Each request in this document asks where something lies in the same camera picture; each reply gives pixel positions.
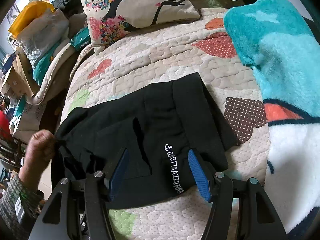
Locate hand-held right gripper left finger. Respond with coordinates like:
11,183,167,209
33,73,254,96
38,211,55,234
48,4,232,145
27,147,130,240

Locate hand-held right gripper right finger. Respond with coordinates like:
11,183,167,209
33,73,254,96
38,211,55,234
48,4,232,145
187,149,288,240

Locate black pants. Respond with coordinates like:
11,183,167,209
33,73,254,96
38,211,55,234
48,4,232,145
54,72,242,210

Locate person's left forearm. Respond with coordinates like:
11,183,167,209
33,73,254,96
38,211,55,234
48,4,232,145
0,160,49,235

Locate person's left hand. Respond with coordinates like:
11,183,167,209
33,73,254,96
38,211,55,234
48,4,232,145
25,129,58,172

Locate patterned beige mattress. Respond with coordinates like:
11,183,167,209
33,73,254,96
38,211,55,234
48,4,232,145
15,100,50,133

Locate wooden chair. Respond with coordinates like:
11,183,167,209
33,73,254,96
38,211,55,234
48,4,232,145
0,130,28,173

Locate beige padded cushion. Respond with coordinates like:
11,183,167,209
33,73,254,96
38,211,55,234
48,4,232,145
25,40,75,105

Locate quilted patchwork bedspread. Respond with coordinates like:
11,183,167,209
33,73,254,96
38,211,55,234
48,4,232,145
60,7,273,240

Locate teal cloth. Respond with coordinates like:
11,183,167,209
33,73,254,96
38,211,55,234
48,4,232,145
32,47,57,85

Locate green packet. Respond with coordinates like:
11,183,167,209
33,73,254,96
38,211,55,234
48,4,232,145
71,27,91,52

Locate cardboard boxes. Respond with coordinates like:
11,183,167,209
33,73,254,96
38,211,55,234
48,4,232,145
0,52,35,98

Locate teal plush blanket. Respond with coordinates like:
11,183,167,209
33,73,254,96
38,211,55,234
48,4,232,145
222,0,320,235

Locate clear plastic bag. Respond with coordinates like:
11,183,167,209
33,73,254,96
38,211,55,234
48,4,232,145
21,9,70,60

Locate floral printed pillow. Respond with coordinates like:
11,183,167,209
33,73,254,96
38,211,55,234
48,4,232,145
78,0,200,55

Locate yellow bag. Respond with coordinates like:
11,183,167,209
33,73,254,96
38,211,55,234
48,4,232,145
8,0,57,40

